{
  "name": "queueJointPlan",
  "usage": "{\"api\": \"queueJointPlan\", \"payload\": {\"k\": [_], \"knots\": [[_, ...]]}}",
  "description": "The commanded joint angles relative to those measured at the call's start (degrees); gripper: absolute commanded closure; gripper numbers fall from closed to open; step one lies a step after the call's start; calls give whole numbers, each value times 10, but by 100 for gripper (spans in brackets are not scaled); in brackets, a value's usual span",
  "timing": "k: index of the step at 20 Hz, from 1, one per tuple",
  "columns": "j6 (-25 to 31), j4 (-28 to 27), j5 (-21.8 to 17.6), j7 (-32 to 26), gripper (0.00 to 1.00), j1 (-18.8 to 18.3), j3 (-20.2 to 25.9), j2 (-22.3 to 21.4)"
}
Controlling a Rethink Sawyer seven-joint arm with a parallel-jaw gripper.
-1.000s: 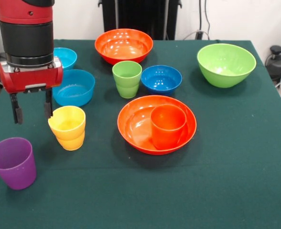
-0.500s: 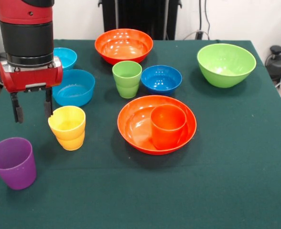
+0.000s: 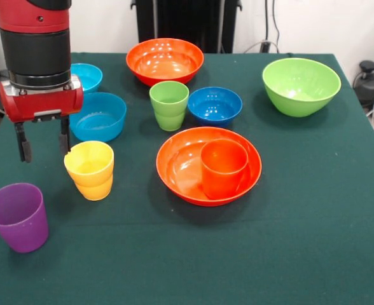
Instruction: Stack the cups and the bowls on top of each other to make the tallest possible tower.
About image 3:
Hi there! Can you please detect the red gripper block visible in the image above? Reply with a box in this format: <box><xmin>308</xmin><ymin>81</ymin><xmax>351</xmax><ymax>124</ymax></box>
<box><xmin>0</xmin><ymin>74</ymin><xmax>85</xmax><ymax>163</ymax></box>

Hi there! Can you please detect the yellow plastic cup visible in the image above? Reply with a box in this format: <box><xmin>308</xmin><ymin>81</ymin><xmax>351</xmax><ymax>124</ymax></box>
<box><xmin>63</xmin><ymin>140</ymin><xmax>115</xmax><ymax>201</ymax></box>

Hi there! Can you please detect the orange plastic bowl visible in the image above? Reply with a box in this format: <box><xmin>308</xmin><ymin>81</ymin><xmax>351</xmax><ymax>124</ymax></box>
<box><xmin>155</xmin><ymin>126</ymin><xmax>263</xmax><ymax>207</ymax></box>
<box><xmin>125</xmin><ymin>37</ymin><xmax>205</xmax><ymax>87</ymax></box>

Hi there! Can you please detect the orange plastic cup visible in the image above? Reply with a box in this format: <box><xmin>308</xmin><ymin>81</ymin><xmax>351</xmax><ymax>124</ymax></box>
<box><xmin>200</xmin><ymin>139</ymin><xmax>249</xmax><ymax>200</ymax></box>

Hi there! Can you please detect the blue ribbed plastic bowl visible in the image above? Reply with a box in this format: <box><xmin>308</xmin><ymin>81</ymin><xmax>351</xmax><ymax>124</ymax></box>
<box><xmin>69</xmin><ymin>91</ymin><xmax>128</xmax><ymax>143</ymax></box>

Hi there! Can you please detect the light blue plastic bowl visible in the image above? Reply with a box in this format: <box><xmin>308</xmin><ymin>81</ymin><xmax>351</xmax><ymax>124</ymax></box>
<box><xmin>69</xmin><ymin>63</ymin><xmax>104</xmax><ymax>94</ymax></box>

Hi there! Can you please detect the purple plastic cup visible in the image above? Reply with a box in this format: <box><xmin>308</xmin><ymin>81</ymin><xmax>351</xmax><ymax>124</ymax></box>
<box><xmin>0</xmin><ymin>182</ymin><xmax>50</xmax><ymax>254</ymax></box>

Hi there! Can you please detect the green plastic cup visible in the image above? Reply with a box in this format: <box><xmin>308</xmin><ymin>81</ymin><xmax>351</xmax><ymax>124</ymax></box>
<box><xmin>149</xmin><ymin>81</ymin><xmax>190</xmax><ymax>132</ymax></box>

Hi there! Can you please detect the dark blue plastic bowl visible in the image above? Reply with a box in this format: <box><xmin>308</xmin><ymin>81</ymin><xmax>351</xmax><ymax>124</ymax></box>
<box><xmin>187</xmin><ymin>86</ymin><xmax>244</xmax><ymax>129</ymax></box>

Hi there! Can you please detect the dark green tablecloth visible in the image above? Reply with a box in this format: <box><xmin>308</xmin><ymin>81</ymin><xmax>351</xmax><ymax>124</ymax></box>
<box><xmin>0</xmin><ymin>52</ymin><xmax>374</xmax><ymax>305</ymax></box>

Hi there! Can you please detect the green plastic bowl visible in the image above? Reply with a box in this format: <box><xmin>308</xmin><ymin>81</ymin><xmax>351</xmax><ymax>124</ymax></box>
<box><xmin>262</xmin><ymin>57</ymin><xmax>342</xmax><ymax>118</ymax></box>

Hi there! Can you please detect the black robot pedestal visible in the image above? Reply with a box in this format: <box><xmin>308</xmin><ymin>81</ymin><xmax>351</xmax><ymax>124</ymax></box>
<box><xmin>130</xmin><ymin>0</ymin><xmax>242</xmax><ymax>54</ymax></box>

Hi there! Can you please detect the black hanging wall cable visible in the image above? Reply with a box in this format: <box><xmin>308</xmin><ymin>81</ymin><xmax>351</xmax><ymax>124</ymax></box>
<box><xmin>265</xmin><ymin>0</ymin><xmax>282</xmax><ymax>44</ymax></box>

